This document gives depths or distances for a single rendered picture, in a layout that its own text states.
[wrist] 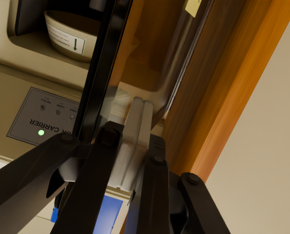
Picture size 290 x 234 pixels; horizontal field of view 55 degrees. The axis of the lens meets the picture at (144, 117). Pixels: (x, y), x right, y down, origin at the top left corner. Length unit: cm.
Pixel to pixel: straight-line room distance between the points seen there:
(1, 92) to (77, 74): 12
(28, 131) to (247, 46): 33
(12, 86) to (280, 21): 39
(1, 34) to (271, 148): 88
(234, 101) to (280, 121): 65
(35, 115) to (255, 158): 80
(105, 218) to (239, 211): 79
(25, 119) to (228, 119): 30
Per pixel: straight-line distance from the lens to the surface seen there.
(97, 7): 55
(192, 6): 30
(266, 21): 38
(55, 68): 49
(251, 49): 38
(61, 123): 45
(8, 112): 47
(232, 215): 120
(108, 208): 46
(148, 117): 18
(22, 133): 46
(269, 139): 105
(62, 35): 50
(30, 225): 69
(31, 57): 51
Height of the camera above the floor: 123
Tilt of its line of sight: 23 degrees up
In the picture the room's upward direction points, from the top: 160 degrees counter-clockwise
